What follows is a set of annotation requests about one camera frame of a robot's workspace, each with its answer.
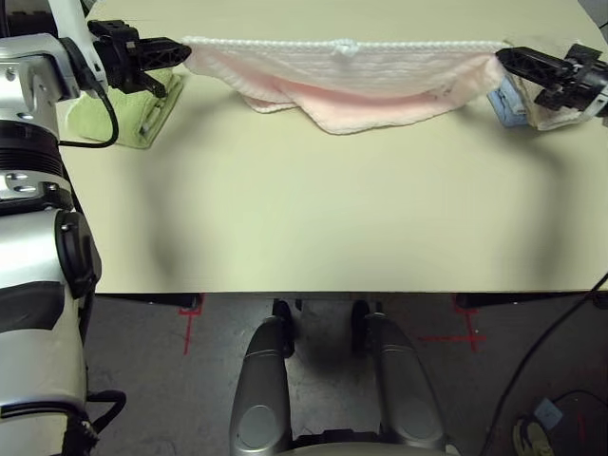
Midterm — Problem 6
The grey robot waist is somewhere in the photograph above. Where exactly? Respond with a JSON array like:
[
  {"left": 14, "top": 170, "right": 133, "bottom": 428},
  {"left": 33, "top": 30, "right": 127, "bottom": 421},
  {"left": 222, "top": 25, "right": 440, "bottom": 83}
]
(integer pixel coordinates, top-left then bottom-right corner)
[{"left": 279, "top": 427, "right": 457, "bottom": 456}]

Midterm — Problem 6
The light blue folded towel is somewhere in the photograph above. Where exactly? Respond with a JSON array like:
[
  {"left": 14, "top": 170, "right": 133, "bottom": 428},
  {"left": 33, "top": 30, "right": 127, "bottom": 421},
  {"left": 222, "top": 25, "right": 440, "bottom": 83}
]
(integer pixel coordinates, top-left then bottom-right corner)
[{"left": 486, "top": 75, "right": 529, "bottom": 128}]

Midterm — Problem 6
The blue square floor device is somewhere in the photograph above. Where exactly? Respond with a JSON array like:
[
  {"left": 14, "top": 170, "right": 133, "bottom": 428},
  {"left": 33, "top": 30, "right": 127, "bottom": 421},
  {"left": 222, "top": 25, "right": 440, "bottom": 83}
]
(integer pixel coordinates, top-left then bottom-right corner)
[{"left": 534, "top": 398, "right": 565, "bottom": 428}]

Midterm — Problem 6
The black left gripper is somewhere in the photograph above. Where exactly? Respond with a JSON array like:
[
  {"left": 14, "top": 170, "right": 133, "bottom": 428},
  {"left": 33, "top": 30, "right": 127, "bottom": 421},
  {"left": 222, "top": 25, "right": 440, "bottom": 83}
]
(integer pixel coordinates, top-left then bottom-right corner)
[{"left": 87, "top": 18, "right": 194, "bottom": 99}]

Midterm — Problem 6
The beige folded towel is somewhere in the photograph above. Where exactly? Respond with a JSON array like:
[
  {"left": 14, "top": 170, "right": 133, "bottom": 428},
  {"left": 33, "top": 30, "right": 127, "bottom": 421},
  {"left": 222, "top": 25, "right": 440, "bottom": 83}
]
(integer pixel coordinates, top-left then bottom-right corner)
[{"left": 503, "top": 36, "right": 607, "bottom": 132}]

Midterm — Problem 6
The pink terry towel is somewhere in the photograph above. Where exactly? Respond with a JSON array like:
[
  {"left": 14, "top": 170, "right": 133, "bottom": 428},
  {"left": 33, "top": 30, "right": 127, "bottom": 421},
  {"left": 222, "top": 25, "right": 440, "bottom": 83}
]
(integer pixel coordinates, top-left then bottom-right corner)
[{"left": 182, "top": 35, "right": 507, "bottom": 137}]

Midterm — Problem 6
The pale yellow sneaker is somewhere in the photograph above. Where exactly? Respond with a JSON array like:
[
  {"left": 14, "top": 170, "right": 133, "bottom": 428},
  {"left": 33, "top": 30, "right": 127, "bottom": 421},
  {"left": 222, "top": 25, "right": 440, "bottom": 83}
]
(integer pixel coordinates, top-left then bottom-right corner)
[{"left": 512, "top": 415, "right": 560, "bottom": 456}]

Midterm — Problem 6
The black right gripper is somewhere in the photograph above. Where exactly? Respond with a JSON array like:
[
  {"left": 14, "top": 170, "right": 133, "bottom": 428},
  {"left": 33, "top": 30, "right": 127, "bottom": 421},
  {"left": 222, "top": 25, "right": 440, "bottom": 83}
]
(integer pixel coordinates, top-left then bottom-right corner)
[{"left": 496, "top": 43, "right": 608, "bottom": 113}]

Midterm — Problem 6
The green folded towel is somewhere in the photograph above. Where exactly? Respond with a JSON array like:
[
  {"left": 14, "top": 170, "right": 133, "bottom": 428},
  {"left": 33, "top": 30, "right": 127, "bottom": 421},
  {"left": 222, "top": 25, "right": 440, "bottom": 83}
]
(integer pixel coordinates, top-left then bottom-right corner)
[{"left": 66, "top": 66, "right": 186, "bottom": 151}]

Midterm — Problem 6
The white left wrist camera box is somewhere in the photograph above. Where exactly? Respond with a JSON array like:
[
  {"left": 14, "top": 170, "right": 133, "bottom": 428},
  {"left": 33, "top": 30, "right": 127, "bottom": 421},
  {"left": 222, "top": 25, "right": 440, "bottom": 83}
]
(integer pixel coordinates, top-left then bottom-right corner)
[{"left": 46, "top": 0, "right": 105, "bottom": 91}]

